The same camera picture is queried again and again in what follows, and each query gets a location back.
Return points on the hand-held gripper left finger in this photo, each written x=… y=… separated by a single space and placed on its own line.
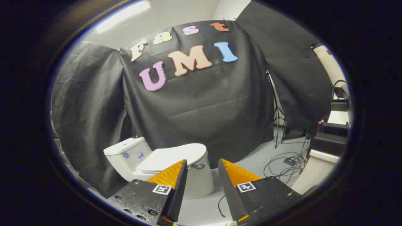
x=179 y=191

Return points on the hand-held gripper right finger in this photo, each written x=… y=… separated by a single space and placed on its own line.
x=229 y=191

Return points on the white toilet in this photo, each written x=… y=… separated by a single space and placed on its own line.
x=125 y=149

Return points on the black power adapter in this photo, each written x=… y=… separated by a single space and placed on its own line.
x=289 y=161

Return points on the black backdrop cloth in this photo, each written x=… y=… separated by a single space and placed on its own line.
x=204 y=110

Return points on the white box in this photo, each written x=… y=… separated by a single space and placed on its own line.
x=317 y=172

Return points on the black tripod stand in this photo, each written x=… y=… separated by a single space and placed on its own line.
x=276 y=110

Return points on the plain black smooth cloth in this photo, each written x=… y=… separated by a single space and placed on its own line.
x=292 y=72

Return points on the white upright panel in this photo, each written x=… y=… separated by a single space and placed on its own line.
x=331 y=67

